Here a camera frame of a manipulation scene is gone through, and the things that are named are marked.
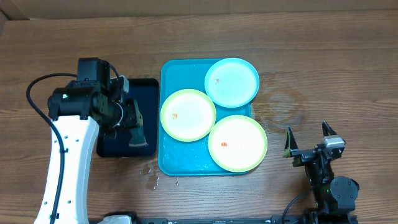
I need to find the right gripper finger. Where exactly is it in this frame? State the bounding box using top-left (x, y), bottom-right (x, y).
top-left (282, 126), bottom-right (299, 157)
top-left (322, 121), bottom-right (337, 136)

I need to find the green plate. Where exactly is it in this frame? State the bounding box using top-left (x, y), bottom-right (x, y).
top-left (208, 115), bottom-right (268, 173)
top-left (160, 89), bottom-right (216, 142)

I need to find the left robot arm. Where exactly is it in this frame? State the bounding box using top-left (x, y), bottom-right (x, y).
top-left (26, 57), bottom-right (146, 223)

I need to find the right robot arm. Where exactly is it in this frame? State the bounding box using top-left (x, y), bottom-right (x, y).
top-left (282, 121), bottom-right (359, 223)

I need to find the black plastic tray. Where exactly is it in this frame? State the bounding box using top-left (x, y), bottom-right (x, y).
top-left (96, 78), bottom-right (159, 157)

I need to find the light blue plate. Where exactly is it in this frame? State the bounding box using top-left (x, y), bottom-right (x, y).
top-left (204, 58), bottom-right (260, 108)

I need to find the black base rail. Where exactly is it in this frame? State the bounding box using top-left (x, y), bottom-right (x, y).
top-left (90, 213), bottom-right (359, 224)

